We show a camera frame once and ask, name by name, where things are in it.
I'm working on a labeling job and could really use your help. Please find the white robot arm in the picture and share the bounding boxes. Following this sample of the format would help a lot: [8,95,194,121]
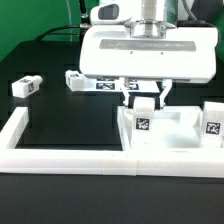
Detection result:
[79,0,219,103]

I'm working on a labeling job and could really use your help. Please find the grey thin cable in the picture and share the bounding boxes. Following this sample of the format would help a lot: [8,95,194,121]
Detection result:
[65,0,74,42]

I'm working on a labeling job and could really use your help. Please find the black cable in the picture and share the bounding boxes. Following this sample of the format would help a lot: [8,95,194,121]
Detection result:
[34,0,93,42]

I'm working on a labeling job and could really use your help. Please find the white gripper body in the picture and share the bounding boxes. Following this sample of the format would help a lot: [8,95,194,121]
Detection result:
[79,24,219,83]

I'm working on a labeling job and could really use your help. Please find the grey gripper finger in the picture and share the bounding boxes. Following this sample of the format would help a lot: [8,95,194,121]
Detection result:
[159,79,172,108]
[119,77,132,108]

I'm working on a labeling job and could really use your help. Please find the white marker sheet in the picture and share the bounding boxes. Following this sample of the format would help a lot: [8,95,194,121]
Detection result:
[83,77,160,93]

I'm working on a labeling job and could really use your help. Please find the white U-shaped fence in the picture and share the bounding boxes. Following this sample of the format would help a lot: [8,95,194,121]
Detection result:
[0,107,224,178]

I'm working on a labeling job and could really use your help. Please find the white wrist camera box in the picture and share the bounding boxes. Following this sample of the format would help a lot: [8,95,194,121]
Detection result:
[90,1,132,25]

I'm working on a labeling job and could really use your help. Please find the white square tabletop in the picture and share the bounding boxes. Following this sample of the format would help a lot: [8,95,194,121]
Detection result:
[117,106,206,151]

